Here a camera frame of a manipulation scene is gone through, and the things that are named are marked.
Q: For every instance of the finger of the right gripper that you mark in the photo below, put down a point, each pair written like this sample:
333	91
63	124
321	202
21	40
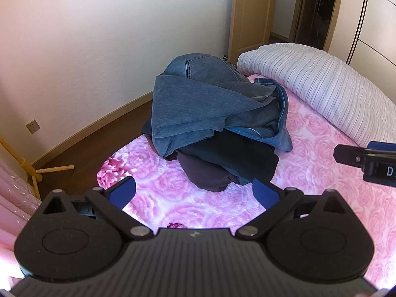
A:
349	155
381	146

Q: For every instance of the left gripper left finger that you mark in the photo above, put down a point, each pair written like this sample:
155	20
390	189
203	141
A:
108	205

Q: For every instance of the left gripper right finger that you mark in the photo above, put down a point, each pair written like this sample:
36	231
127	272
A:
278	204

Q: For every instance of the dark grey trousers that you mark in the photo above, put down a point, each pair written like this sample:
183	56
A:
241	156

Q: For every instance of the grey striped duvet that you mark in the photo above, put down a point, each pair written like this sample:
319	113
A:
349	101

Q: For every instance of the pink rose bed sheet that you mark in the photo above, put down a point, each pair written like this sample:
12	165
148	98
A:
165	196

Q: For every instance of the yellow wooden stand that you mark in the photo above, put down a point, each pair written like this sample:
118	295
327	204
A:
36	175

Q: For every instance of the pink curtain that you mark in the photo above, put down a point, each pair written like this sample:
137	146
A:
18	204

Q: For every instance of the cream wardrobe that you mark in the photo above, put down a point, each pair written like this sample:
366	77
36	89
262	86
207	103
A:
362	34

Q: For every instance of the blue denim jeans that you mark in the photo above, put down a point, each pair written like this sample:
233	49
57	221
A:
198	95

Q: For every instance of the brown wooden door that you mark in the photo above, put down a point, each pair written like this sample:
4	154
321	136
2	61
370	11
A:
250	27

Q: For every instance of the low beige wall socket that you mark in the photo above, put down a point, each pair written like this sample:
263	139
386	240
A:
33	126

